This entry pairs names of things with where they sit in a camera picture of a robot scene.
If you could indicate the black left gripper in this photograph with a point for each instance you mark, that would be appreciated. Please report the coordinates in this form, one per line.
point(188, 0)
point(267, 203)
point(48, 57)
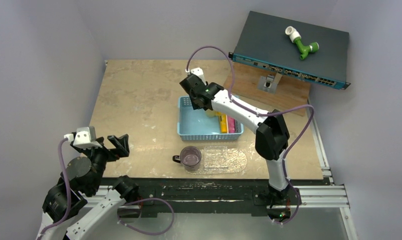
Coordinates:
point(121, 147)

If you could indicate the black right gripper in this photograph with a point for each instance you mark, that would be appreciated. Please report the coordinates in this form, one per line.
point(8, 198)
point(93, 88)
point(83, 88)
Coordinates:
point(193, 98)

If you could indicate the light blue perforated basket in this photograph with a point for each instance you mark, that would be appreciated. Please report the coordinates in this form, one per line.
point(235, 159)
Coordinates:
point(195, 125)

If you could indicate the purple mug black handle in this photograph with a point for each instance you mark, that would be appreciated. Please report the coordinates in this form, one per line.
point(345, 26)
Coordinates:
point(190, 158)

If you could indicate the clear textured square dish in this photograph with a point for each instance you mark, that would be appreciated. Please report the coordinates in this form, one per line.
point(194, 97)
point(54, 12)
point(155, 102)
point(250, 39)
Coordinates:
point(214, 159)

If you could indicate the textured clear oval tray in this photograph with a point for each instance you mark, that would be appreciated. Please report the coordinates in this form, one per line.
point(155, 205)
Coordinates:
point(237, 162)

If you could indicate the yellow mug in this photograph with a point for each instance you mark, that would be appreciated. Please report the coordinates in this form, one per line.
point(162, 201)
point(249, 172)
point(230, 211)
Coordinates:
point(210, 113)

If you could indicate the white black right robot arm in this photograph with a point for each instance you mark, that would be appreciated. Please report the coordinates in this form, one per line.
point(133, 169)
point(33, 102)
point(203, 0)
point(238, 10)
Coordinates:
point(270, 129)

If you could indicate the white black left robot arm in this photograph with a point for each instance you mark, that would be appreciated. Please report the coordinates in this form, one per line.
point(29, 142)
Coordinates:
point(83, 160)

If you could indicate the pink toothpaste tube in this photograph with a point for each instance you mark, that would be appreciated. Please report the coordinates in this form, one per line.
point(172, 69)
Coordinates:
point(231, 123)

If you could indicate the wooden board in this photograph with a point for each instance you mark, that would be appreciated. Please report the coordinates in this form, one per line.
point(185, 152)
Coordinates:
point(289, 92)

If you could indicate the green white pipe fitting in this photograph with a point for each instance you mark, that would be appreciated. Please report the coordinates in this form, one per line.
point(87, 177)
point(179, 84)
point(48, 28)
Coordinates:
point(296, 39)

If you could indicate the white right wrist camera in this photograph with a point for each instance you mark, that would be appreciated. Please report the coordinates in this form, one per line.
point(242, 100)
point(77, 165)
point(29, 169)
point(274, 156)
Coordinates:
point(198, 72)

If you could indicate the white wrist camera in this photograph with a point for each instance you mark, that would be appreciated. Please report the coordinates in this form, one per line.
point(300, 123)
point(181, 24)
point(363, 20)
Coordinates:
point(198, 72)
point(83, 138)

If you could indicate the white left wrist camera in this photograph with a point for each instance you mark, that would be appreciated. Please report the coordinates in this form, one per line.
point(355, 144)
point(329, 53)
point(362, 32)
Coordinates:
point(83, 138)

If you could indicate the black metal base frame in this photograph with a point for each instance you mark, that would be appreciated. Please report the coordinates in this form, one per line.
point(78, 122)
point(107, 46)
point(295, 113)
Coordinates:
point(214, 196)

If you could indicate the grey metal camera mount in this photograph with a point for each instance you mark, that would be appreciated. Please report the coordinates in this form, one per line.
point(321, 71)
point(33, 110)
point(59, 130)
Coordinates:
point(269, 83)

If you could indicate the dark grey network switch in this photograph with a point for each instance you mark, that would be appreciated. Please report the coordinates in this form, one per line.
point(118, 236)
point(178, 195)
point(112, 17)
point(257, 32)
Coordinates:
point(263, 44)

